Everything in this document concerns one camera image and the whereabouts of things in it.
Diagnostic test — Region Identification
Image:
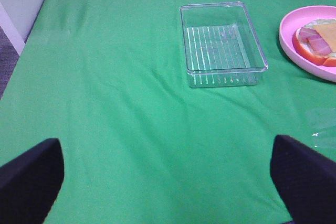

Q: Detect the pink round plate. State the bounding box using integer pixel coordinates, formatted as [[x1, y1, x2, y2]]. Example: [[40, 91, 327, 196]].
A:
[[278, 5, 335, 82]]

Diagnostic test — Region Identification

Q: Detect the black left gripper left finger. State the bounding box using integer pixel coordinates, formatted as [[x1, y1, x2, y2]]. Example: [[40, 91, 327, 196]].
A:
[[1, 138, 65, 223]]

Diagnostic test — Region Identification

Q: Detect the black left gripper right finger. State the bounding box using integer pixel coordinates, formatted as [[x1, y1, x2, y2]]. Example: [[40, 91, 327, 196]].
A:
[[270, 135, 335, 223]]

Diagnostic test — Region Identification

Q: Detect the green lettuce leaf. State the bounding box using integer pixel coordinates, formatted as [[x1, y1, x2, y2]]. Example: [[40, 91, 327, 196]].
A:
[[304, 19, 335, 57]]

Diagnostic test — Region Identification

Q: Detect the toast bread slice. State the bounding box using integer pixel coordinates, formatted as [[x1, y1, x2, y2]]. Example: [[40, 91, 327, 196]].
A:
[[291, 26, 336, 67]]

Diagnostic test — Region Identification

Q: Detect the green tablecloth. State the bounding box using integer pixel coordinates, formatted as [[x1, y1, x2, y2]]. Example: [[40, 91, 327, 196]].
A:
[[1, 0, 335, 223]]

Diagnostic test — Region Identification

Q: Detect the ham slice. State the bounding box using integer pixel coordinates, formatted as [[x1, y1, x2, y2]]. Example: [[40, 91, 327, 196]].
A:
[[298, 27, 320, 43]]

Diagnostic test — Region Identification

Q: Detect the yellow cheese slice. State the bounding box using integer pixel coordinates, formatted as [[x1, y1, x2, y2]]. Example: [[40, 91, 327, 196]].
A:
[[313, 21, 335, 52]]

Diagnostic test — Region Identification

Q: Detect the wavy bacon strip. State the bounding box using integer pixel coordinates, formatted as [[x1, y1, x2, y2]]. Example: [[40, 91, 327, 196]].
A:
[[308, 37, 332, 55]]

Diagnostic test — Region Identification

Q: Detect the clear left plastic container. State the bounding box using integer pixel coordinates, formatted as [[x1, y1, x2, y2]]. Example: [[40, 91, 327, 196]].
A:
[[180, 2, 268, 88]]

